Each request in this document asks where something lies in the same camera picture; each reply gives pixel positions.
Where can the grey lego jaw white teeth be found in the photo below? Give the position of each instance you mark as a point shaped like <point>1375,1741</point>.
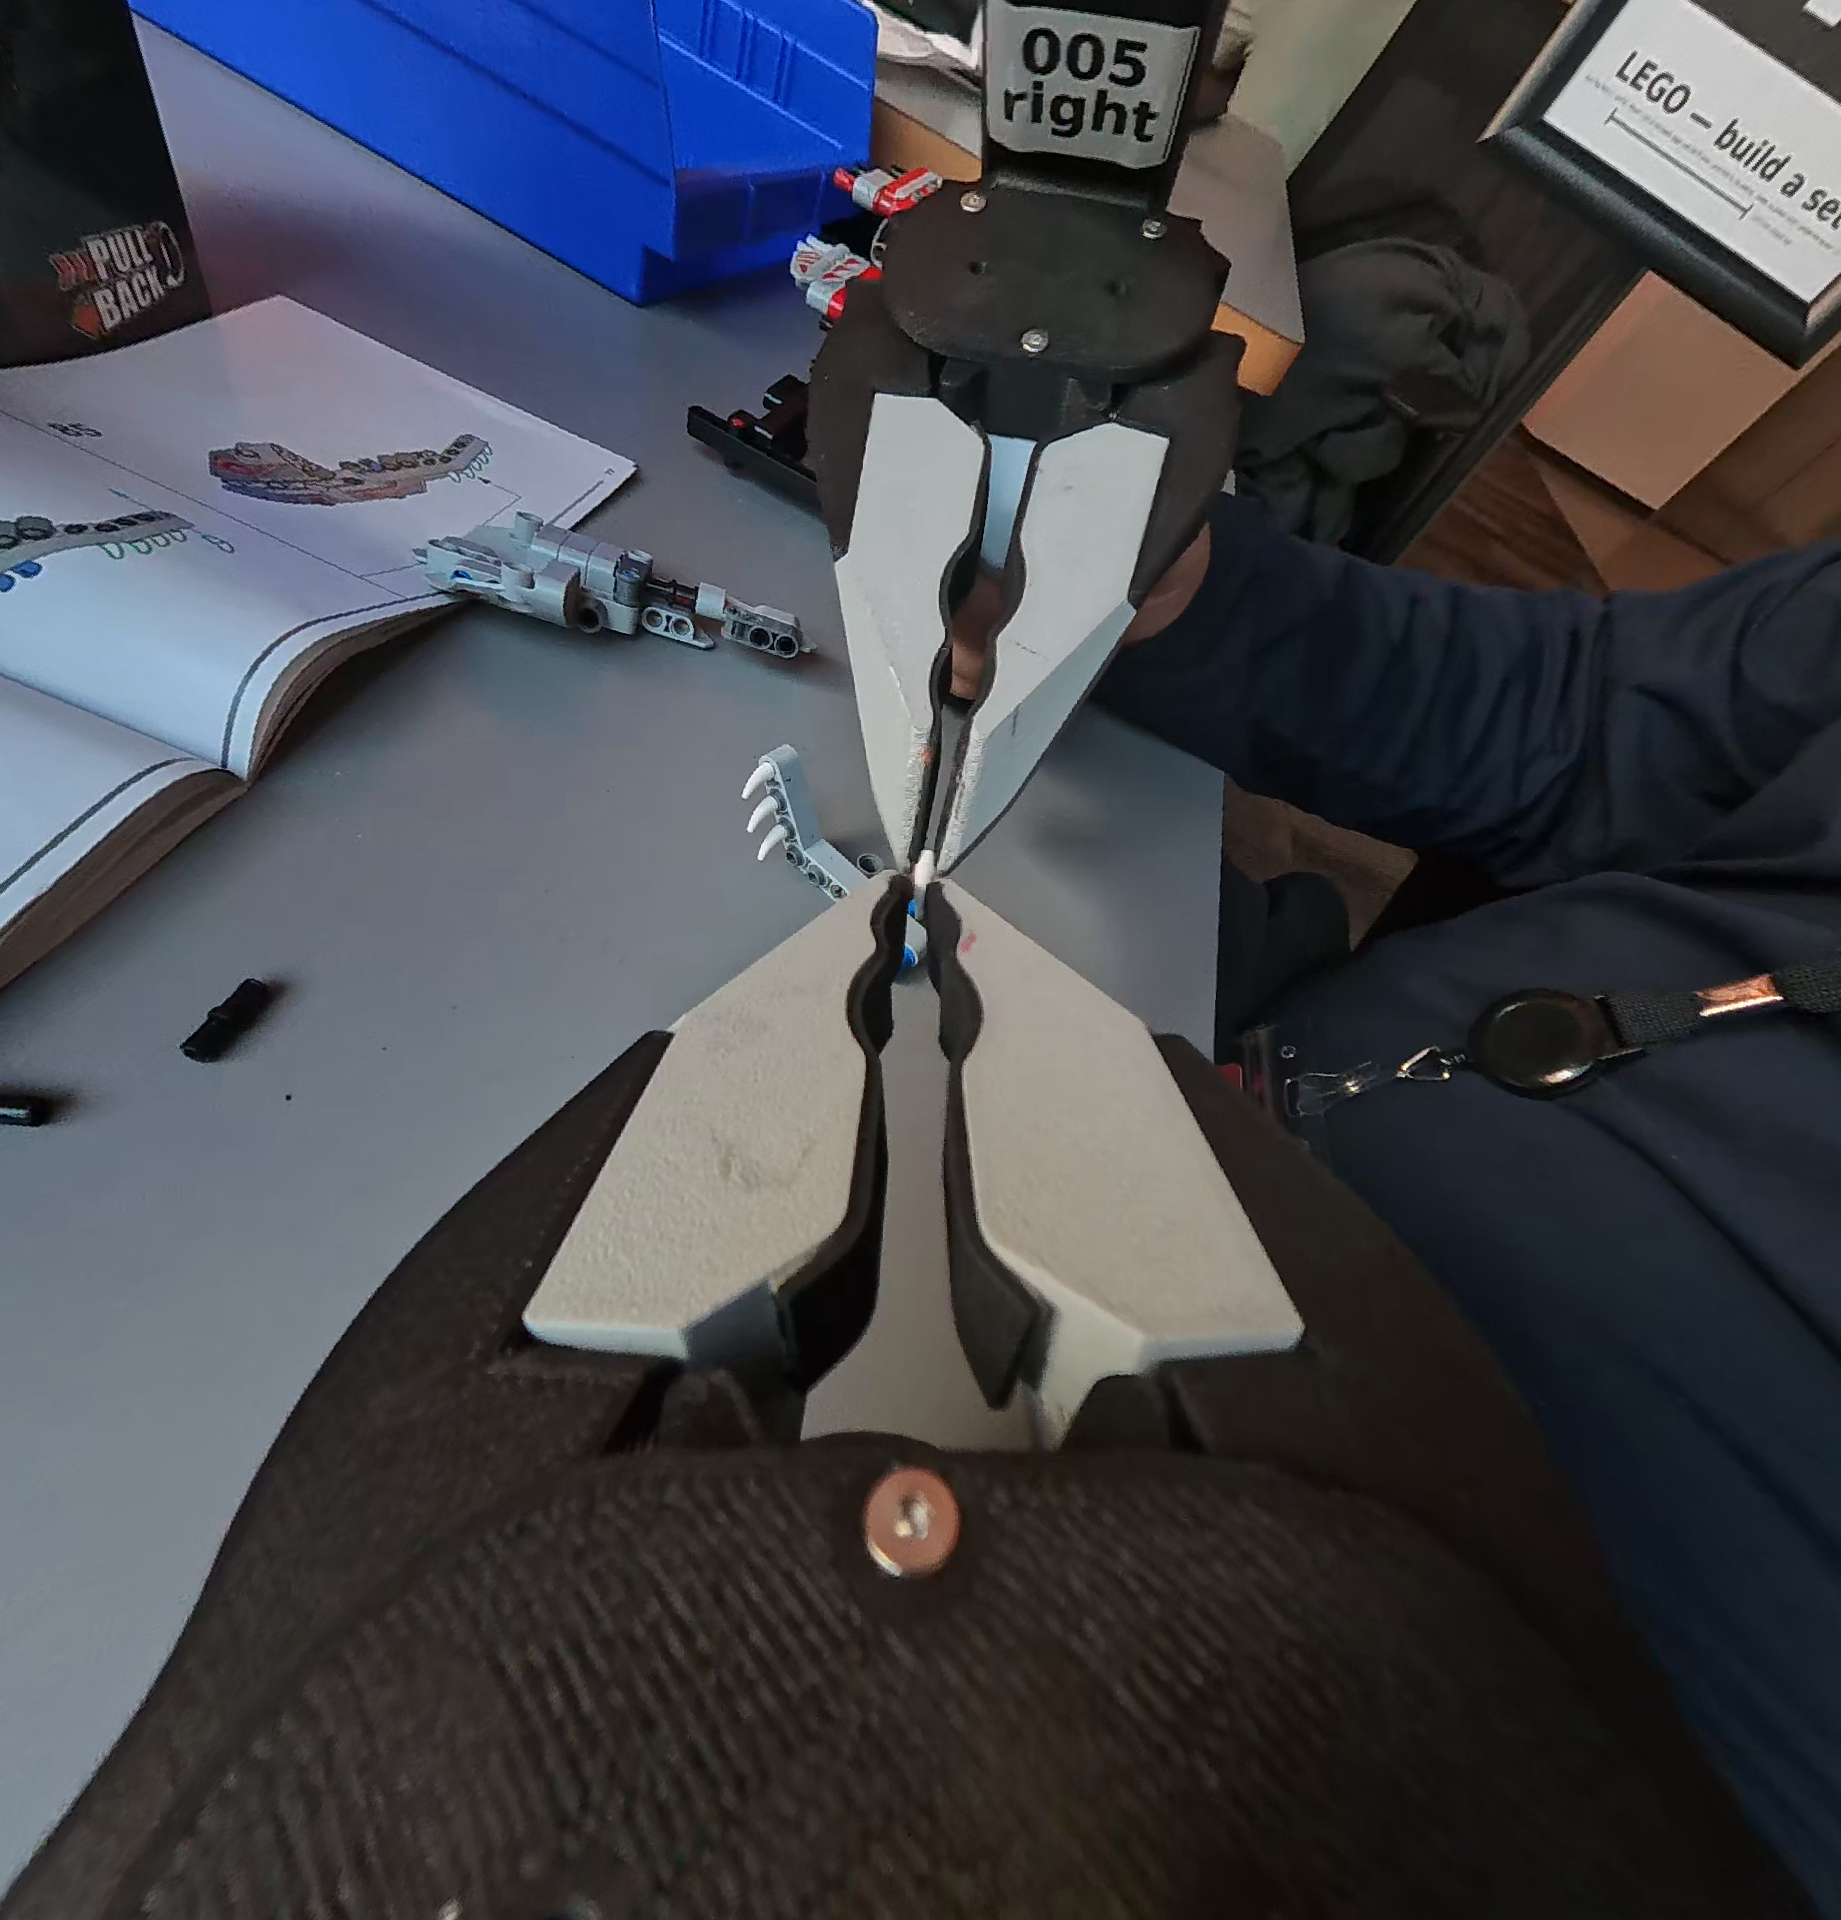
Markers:
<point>823,841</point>

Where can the cardboard box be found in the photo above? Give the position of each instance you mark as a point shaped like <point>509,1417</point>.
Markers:
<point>1655,390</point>

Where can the dark cloth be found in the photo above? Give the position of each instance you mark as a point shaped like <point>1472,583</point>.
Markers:
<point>1385,374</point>

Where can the blue plastic bin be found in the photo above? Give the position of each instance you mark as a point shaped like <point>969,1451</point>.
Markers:
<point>561,121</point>

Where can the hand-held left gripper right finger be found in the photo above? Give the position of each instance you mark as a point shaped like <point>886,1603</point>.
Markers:
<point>1101,1184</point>

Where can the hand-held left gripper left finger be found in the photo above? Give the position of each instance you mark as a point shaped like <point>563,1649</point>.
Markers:
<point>710,1170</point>

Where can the open lego instruction booklet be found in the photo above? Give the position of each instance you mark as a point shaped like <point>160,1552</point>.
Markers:
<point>215,541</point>

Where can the black lego box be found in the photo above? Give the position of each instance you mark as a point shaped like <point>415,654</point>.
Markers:
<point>65,165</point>

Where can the person's right hand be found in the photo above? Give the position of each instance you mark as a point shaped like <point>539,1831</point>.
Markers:
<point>1174,597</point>

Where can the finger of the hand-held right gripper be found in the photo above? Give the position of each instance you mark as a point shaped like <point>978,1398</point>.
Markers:
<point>1077,584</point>
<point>905,570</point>

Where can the grey lego assembly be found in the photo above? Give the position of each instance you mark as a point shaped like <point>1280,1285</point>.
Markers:
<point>561,578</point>

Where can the person's navy clothed torso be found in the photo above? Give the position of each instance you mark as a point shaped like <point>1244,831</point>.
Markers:
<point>1639,1350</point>

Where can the black red lego piece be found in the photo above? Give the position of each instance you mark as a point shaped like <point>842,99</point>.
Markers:
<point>754,435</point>

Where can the black framed sign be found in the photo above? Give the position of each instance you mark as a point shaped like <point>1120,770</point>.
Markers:
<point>1715,135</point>

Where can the black badge reel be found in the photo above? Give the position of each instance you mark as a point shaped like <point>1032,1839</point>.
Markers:
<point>1535,1046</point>

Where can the person's right forearm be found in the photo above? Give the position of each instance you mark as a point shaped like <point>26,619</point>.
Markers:
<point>1429,691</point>

